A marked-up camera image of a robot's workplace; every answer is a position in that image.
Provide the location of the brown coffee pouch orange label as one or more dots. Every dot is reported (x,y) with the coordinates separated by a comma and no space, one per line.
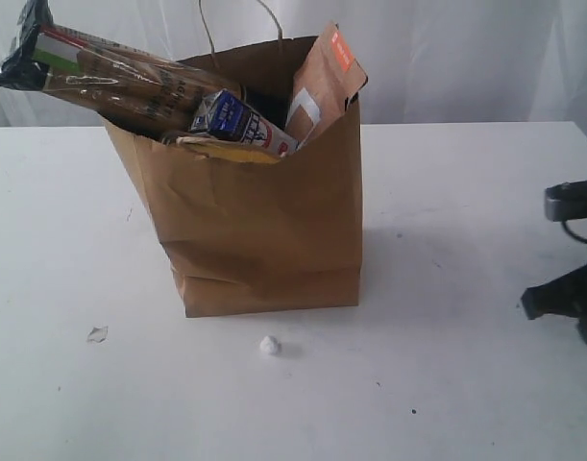
(324,86)

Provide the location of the clear bottle yellow millet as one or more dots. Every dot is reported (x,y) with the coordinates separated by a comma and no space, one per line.
(229,151)

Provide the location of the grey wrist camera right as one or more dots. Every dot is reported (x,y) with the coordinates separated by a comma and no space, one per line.
(566,201)

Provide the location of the blue white salt packet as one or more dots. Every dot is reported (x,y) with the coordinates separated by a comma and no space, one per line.
(224,117)

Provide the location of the white crumpled piece behind packet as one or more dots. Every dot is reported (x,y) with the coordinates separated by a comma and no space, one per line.
(270,345)

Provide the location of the brown paper shopping bag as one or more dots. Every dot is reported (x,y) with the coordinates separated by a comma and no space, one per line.
(249,237)

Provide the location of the spaghetti pack dark blue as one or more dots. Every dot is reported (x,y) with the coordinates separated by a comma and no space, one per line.
(133,89)

